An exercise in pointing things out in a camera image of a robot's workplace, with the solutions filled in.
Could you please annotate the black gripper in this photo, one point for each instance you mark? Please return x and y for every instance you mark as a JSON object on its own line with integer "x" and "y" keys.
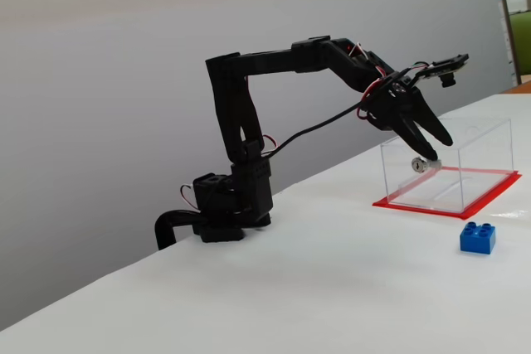
{"x": 392, "y": 107}

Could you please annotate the blue lego brick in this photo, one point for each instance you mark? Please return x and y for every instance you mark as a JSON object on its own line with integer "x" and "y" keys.
{"x": 477, "y": 242}

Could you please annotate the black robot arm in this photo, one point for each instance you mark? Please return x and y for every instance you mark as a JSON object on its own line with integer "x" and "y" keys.
{"x": 236, "y": 113}

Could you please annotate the silver box lock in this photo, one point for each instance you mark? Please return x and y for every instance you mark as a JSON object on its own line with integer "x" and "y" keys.
{"x": 419, "y": 164}

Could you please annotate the transparent plastic box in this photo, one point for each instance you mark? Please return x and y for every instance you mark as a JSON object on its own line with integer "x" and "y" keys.
{"x": 485, "y": 151}

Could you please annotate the black table clamp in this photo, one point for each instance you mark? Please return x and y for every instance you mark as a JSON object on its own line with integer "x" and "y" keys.
{"x": 162, "y": 229}

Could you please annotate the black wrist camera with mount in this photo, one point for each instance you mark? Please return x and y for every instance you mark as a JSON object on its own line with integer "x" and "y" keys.
{"x": 450, "y": 63}

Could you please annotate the red tape frame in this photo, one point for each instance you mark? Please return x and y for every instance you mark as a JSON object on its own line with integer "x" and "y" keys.
{"x": 415, "y": 207}

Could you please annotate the metal shelf post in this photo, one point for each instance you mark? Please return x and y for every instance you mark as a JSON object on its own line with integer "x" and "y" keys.
{"x": 507, "y": 18}

